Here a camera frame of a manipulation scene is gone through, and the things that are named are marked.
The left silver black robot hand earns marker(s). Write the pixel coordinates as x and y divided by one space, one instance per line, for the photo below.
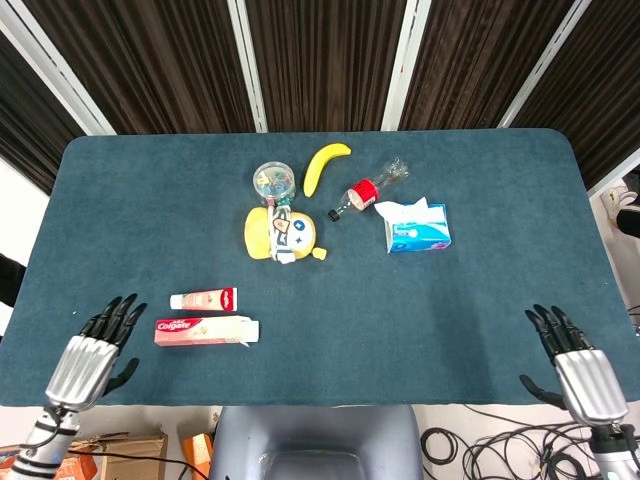
82 367

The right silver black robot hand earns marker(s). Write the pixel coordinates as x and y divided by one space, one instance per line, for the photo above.
587 382

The pink Colgate toothpaste box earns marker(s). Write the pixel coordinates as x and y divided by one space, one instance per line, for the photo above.
205 331

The white red toothpaste tube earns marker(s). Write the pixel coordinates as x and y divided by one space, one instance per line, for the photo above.
205 299

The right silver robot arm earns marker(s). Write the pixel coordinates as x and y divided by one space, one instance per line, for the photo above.
617 455

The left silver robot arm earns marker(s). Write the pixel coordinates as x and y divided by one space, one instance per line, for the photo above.
45 442

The brown cardboard box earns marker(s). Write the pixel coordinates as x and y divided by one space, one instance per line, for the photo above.
125 457

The orange packet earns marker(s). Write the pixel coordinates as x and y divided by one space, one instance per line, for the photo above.
197 452

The white shoe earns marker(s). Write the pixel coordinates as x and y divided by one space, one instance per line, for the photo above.
615 200

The blue tissue pack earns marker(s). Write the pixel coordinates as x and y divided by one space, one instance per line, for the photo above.
420 232

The grey-blue robot torso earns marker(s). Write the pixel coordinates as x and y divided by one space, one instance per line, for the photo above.
315 442

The teal tablecloth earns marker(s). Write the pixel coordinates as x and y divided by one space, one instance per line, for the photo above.
350 310

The yellow plush toy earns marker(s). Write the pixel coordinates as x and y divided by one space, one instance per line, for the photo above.
295 235

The clear round plastic jar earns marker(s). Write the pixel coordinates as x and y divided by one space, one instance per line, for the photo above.
274 180

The empty red-label plastic bottle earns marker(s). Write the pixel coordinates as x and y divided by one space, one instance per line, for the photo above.
362 194

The yellow banana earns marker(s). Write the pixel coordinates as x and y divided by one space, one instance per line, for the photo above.
317 167

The white partition frame post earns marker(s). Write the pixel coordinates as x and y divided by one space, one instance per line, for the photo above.
247 65
404 65
55 70
545 65

